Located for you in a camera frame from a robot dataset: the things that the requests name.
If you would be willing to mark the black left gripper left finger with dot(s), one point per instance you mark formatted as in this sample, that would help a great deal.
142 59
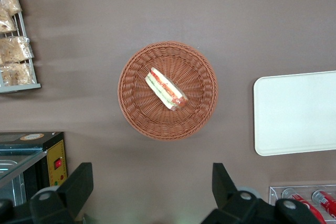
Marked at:
71 195

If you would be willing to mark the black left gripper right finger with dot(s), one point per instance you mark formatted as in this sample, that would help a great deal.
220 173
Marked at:
236 205

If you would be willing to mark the white rectangular tray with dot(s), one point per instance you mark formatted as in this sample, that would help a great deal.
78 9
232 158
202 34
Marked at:
294 113

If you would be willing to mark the clear acrylic can holder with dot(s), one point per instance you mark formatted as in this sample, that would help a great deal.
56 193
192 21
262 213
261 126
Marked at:
275 192

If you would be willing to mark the black food warmer cabinet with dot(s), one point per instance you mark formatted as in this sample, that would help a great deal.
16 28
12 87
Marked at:
31 150

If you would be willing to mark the red cola can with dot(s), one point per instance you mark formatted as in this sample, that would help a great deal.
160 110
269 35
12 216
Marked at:
325 199
302 201

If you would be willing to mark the brown round wicker basket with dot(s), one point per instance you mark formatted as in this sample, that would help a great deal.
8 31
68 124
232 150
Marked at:
136 98

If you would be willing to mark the wrapped sandwich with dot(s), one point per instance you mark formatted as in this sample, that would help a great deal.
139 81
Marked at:
165 89

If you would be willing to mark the red rocker switch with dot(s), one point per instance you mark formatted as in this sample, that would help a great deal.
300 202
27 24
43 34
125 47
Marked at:
58 164

